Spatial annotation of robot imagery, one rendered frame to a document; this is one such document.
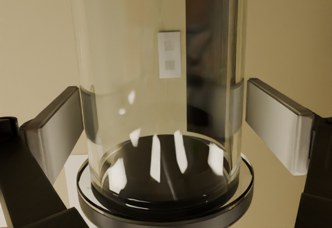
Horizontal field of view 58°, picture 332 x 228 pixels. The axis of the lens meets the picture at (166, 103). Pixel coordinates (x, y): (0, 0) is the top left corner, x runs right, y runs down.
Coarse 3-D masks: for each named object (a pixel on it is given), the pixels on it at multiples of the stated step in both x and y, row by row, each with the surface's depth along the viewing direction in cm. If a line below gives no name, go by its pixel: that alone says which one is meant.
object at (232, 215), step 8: (80, 200) 16; (248, 200) 16; (88, 208) 16; (240, 208) 15; (88, 216) 16; (96, 216) 15; (104, 216) 15; (224, 216) 15; (232, 216) 15; (104, 224) 15; (112, 224) 14; (120, 224) 14; (128, 224) 14; (192, 224) 14; (200, 224) 14; (208, 224) 14; (216, 224) 14; (224, 224) 15
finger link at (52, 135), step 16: (64, 96) 16; (48, 112) 14; (64, 112) 15; (80, 112) 19; (32, 128) 12; (48, 128) 13; (64, 128) 15; (80, 128) 18; (32, 144) 12; (48, 144) 13; (64, 144) 15; (48, 160) 13; (64, 160) 15; (48, 176) 13
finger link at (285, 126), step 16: (256, 80) 18; (256, 96) 17; (272, 96) 15; (256, 112) 18; (272, 112) 15; (288, 112) 13; (304, 112) 13; (256, 128) 18; (272, 128) 15; (288, 128) 14; (304, 128) 13; (272, 144) 15; (288, 144) 14; (304, 144) 13; (288, 160) 14; (304, 160) 13
